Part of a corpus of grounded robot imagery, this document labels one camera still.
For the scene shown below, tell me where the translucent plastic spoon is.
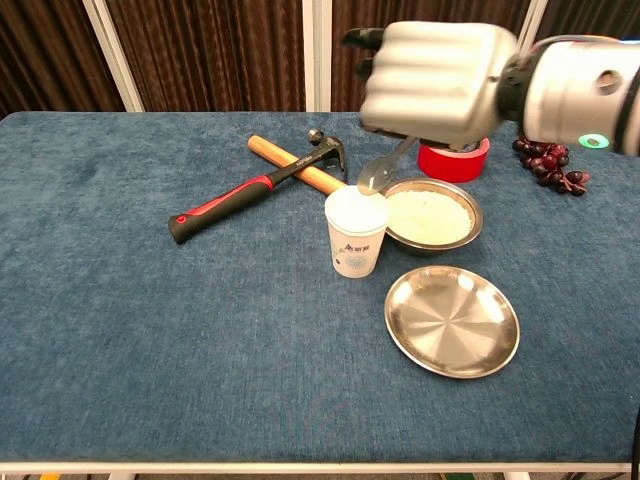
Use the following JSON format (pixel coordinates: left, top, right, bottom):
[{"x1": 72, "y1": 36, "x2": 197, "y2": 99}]
[{"x1": 356, "y1": 134, "x2": 419, "y2": 197}]

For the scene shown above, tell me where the white partition post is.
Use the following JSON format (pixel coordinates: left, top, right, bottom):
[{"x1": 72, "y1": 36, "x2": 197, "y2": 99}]
[
  {"x1": 301, "y1": 0, "x2": 334, "y2": 114},
  {"x1": 514, "y1": 0, "x2": 549, "y2": 51},
  {"x1": 82, "y1": 0, "x2": 145, "y2": 114}
]

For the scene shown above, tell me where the red tape roll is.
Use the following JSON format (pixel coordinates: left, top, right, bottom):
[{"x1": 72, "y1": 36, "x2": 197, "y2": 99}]
[{"x1": 417, "y1": 137, "x2": 491, "y2": 184}]

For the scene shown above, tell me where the round silver metal plate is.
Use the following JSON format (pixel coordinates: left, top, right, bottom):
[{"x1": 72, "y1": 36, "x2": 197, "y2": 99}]
[{"x1": 382, "y1": 177, "x2": 485, "y2": 256}]

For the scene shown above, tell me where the black red claw hammer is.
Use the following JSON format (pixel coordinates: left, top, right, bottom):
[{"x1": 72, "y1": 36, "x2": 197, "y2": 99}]
[{"x1": 168, "y1": 128, "x2": 347, "y2": 245}]

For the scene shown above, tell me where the dark purple grape bunch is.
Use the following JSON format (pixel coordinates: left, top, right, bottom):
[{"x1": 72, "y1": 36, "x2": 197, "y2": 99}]
[{"x1": 511, "y1": 135, "x2": 592, "y2": 197}]

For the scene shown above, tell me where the wooden rod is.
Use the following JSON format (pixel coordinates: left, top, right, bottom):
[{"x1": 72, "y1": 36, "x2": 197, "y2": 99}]
[{"x1": 247, "y1": 134, "x2": 349, "y2": 196}]

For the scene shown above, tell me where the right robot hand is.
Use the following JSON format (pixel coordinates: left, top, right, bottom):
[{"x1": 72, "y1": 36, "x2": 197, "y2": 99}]
[{"x1": 342, "y1": 20, "x2": 519, "y2": 151}]

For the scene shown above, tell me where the steel plate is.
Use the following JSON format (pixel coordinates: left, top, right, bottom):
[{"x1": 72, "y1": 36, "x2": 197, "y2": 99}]
[{"x1": 383, "y1": 265, "x2": 521, "y2": 380}]

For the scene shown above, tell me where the white round container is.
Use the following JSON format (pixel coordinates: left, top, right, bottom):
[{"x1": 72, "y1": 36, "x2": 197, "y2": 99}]
[{"x1": 323, "y1": 184, "x2": 391, "y2": 279}]

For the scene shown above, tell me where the blue table cloth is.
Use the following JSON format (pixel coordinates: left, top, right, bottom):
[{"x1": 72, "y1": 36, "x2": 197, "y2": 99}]
[{"x1": 0, "y1": 110, "x2": 640, "y2": 466}]

